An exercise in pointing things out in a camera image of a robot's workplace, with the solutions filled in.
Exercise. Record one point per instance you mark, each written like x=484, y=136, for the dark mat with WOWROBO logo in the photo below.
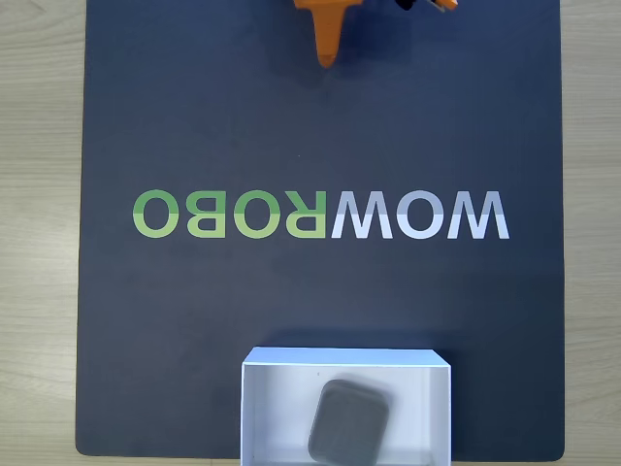
x=388, y=121

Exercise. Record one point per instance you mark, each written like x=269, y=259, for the white open cardboard box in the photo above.
x=271, y=412

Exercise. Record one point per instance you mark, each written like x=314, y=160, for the orange camera mount with board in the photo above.
x=446, y=4

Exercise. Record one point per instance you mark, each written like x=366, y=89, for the grey square usb hub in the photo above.
x=347, y=422

